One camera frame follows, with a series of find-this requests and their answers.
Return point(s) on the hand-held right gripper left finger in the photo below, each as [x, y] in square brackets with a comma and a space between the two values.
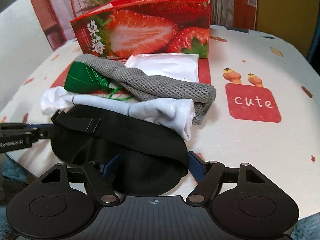
[110, 167]

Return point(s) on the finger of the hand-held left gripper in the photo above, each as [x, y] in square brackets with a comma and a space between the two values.
[43, 133]

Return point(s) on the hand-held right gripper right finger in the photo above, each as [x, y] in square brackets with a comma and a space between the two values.
[196, 166]

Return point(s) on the black eye mask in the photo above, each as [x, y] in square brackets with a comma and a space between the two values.
[140, 150]

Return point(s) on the green tasselled sachet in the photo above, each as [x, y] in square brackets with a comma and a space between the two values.
[80, 77]

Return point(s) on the white sock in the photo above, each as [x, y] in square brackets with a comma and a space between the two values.
[160, 110]

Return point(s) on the grey knitted cloth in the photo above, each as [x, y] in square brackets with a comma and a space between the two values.
[160, 85]

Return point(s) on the white packet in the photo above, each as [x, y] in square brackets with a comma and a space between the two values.
[170, 66]

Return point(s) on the red strawberry print box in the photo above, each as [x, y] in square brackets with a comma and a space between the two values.
[155, 17]

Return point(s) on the blue fluffy rug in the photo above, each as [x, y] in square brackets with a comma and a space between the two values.
[10, 172]

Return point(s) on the yellow wooden board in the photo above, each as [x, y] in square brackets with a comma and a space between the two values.
[282, 5]

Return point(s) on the blue metal frame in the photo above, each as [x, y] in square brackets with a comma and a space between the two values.
[315, 42]

